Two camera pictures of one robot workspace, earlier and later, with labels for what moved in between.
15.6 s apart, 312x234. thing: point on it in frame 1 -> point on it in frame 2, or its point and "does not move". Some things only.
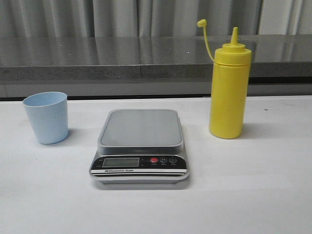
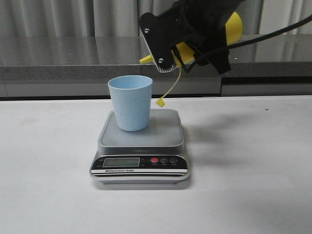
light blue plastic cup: x=48 y=111 -> x=131 y=95
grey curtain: x=153 y=18 does not move
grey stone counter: x=117 y=66 does not move
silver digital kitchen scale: x=140 y=146 does not move
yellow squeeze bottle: x=229 y=87 -> x=185 y=51
